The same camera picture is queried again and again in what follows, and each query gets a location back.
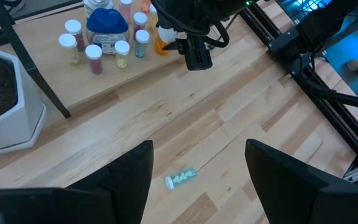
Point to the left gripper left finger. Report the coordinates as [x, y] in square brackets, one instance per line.
[132, 186]

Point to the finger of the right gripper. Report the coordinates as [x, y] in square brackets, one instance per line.
[176, 45]

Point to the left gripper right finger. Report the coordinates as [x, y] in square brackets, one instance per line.
[278, 186]

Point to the amber vial white cap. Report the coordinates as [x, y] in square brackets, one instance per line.
[160, 47]

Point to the large teal vial blue tablets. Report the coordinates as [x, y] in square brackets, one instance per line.
[140, 49]

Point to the dark red vial white cap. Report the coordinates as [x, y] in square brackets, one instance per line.
[140, 18]

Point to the large yellow vial white tablets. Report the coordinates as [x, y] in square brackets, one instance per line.
[122, 47]

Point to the pink vial white cap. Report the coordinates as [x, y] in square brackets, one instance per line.
[125, 9]

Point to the blue lid jar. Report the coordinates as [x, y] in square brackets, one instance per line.
[107, 21]

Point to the teal vial pink contents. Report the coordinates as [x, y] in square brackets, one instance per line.
[96, 65]

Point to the small vial white cap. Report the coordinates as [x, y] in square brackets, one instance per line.
[73, 26]

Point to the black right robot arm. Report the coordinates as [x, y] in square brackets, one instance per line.
[322, 25]

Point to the green vial white cap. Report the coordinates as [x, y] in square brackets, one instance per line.
[182, 178]

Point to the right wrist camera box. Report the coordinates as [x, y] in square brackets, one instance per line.
[197, 57]

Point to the black table frame rails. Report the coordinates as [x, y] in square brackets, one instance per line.
[337, 118]

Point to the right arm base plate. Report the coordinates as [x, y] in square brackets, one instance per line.
[286, 46]

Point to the wooden shelf black metal frame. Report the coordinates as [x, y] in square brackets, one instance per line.
[57, 77]

